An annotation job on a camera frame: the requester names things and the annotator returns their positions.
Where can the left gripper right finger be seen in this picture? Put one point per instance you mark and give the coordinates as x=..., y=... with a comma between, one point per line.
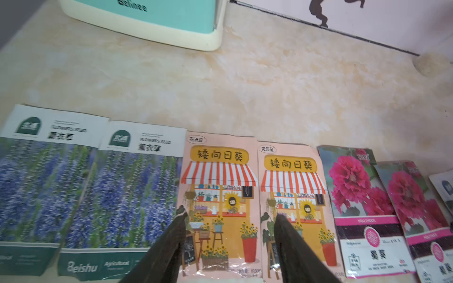
x=298, y=263

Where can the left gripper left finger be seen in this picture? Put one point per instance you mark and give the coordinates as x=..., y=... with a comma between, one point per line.
x=162, y=261

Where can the pink flower packet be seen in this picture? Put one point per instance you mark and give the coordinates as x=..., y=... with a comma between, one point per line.
x=425, y=225
x=370, y=235

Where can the lavender packet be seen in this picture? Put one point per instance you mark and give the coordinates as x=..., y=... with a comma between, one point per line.
x=129, y=201
x=46, y=156

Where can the sunflower shop packet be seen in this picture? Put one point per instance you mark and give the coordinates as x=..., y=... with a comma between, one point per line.
x=292, y=184
x=218, y=188

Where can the purple flower packet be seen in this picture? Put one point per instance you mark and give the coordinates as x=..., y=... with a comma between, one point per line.
x=443, y=183

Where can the mint green toaster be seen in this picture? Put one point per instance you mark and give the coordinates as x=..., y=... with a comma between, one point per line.
x=195, y=25

